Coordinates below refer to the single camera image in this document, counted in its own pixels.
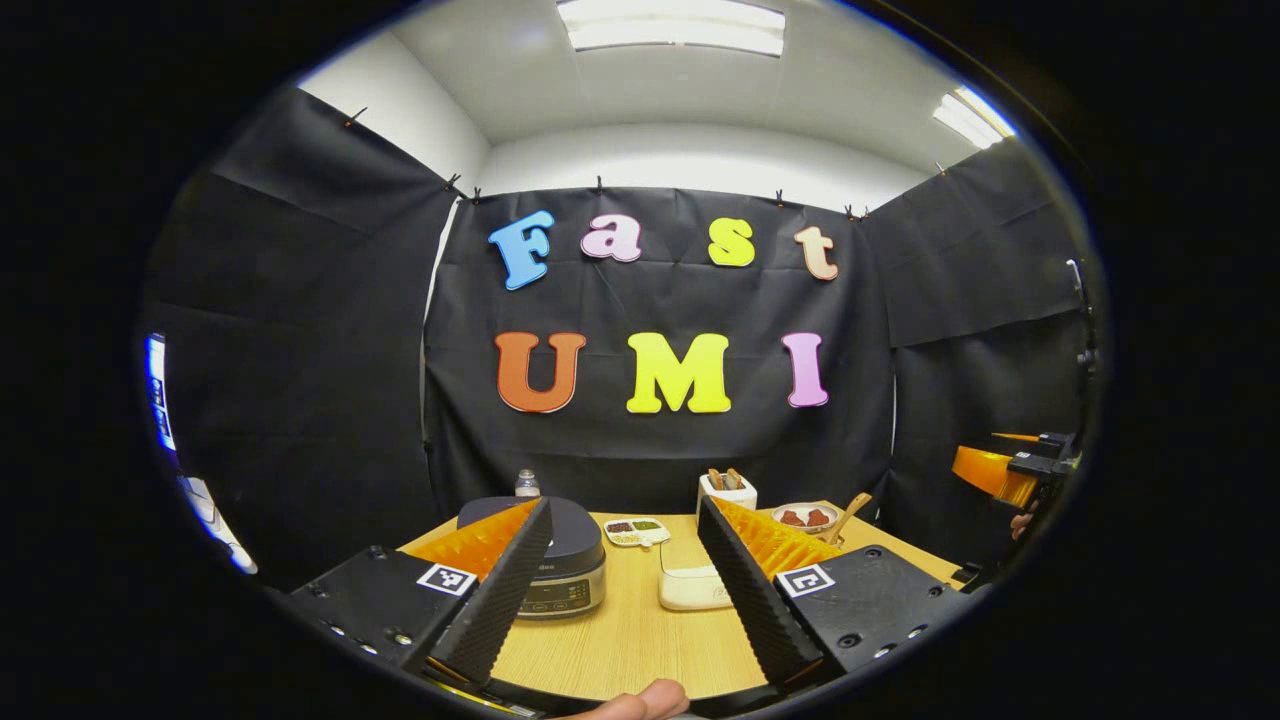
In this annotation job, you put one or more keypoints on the dark grey rice cooker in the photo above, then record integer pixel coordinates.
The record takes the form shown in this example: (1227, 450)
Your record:
(575, 560)

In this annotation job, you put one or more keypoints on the round white plate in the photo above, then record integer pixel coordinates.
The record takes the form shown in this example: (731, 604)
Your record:
(805, 529)

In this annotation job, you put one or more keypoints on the divided white condiment dish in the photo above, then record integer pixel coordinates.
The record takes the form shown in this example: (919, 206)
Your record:
(637, 532)

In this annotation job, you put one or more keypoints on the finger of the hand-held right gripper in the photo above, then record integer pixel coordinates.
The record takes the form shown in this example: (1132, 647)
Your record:
(990, 472)
(1015, 438)

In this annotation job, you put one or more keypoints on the clear plastic container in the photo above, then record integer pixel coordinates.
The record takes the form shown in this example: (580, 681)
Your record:
(685, 570)

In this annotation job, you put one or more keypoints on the small glass spice bottle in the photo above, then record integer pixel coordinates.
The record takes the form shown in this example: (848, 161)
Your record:
(527, 485)

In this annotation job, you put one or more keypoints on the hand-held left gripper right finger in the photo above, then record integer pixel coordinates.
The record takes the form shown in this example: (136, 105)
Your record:
(755, 600)

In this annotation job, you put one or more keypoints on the white toaster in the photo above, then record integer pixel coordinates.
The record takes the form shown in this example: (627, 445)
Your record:
(735, 500)

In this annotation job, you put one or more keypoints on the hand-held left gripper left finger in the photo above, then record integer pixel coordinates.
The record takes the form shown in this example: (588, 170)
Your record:
(495, 600)

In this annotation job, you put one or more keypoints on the wooden spoon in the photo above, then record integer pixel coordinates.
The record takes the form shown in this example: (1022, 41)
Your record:
(850, 515)

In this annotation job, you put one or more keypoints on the rectangular ceiling light panel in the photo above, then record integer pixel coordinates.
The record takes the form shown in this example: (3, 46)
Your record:
(970, 118)
(670, 25)

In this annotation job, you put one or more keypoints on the black backdrop cloth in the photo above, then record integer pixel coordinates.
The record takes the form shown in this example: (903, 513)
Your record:
(650, 450)

